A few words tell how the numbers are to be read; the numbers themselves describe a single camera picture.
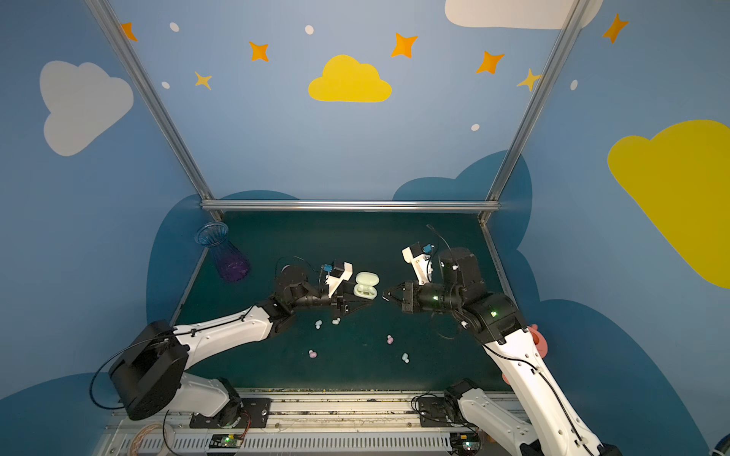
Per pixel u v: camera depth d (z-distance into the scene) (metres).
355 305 0.67
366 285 0.70
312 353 0.84
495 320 0.44
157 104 0.86
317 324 0.90
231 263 1.03
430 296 0.54
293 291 0.61
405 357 0.84
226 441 0.71
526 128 0.93
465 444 0.71
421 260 0.59
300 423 0.73
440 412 0.74
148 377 0.42
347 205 1.18
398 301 0.62
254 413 0.75
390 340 0.86
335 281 0.64
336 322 0.91
